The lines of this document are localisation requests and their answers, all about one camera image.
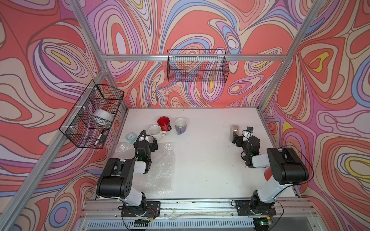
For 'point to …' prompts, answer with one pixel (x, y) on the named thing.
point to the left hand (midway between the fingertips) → (148, 139)
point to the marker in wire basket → (99, 136)
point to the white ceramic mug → (155, 131)
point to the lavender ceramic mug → (180, 124)
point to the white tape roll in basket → (103, 114)
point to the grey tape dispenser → (233, 128)
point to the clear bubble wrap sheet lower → (160, 178)
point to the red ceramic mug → (164, 121)
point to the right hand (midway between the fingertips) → (241, 136)
